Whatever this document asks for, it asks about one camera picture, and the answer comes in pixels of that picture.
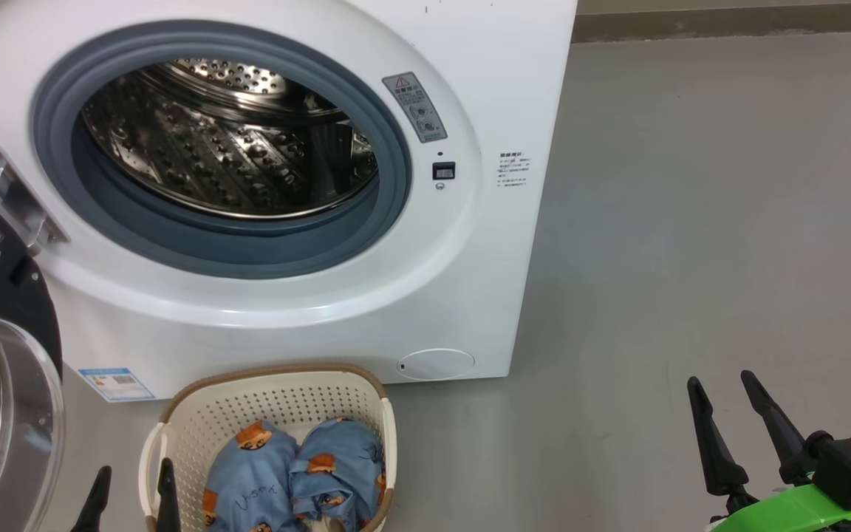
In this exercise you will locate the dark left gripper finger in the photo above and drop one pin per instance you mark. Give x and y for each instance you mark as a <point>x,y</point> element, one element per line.
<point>168,502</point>
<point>94,510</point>

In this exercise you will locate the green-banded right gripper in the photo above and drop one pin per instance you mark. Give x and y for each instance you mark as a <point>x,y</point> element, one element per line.
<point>787,513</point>

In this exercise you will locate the cream perforated laundry basket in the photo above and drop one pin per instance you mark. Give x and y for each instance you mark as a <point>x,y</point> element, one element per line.
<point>196,421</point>

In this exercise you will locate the metal door hinge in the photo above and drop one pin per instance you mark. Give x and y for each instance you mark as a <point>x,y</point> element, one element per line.
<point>12,192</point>

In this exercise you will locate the grey rubber door gasket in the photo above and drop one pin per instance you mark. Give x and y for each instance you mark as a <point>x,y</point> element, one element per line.
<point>56,148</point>

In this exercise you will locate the black door latch socket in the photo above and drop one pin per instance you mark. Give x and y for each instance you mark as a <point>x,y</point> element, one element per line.
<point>444,171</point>

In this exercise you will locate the white front-load washing machine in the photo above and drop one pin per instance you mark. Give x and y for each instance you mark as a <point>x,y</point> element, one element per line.
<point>499,74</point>

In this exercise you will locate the blue energy label sticker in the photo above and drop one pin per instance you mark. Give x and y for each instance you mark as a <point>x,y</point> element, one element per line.
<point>115,384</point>

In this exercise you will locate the round white filter cover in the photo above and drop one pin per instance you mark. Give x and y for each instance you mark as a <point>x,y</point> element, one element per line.
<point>436,364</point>

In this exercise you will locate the perforated steel washer drum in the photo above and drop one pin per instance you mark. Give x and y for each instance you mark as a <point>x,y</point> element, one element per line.
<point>211,148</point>

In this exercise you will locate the small printed text sticker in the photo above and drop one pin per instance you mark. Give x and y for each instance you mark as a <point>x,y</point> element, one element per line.
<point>514,170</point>

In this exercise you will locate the grey warning sticker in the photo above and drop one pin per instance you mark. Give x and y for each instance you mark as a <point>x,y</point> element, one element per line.
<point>415,107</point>

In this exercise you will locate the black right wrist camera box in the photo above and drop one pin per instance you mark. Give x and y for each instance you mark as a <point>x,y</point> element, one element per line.
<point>850,465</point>

